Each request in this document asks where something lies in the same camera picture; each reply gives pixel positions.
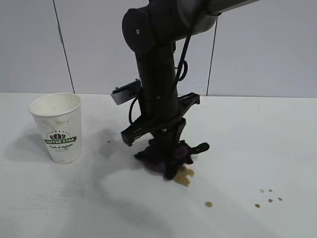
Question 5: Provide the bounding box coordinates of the black cleaning cloth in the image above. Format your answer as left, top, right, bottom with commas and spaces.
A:
134, 140, 211, 181

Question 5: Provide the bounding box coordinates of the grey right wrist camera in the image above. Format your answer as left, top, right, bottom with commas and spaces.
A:
110, 79, 143, 106

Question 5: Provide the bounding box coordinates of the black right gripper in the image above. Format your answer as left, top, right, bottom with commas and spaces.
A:
120, 92, 201, 178

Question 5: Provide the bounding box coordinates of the thin black camera cable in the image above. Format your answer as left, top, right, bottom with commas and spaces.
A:
128, 96, 144, 125

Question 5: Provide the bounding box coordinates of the white paper coffee cup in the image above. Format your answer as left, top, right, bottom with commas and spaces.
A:
28, 93, 83, 164

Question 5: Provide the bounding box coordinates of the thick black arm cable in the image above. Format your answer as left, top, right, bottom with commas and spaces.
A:
174, 7, 221, 82

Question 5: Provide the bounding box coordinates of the brown coffee puddle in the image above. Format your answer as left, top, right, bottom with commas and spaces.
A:
174, 166, 196, 187

